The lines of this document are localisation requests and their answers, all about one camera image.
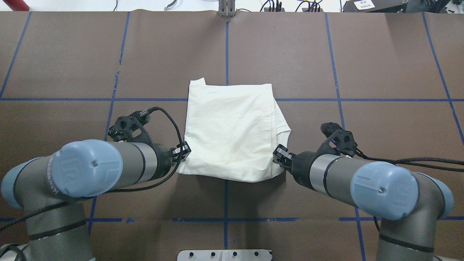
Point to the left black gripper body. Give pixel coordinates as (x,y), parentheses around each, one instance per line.
(164,160)

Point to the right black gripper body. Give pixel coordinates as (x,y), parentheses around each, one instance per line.
(301,165)

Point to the cream long-sleeve cat shirt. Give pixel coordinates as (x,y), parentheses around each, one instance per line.
(233,131)

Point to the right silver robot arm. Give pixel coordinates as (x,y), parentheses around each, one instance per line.
(409,204)

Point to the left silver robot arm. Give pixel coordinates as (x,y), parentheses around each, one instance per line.
(51,191)

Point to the black device white label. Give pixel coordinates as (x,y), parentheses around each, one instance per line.
(374,6)

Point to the red cylindrical bottle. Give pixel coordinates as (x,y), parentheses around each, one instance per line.
(17,5)

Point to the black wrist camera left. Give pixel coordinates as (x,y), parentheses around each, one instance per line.
(131,128)

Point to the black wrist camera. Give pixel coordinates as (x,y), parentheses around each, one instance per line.
(131,128)
(338,140)

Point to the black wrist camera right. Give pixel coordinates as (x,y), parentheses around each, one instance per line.
(338,140)

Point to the white camera post base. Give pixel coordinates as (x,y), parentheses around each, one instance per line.
(226,255)

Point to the aluminium frame post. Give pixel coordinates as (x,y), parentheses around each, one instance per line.
(226,8)

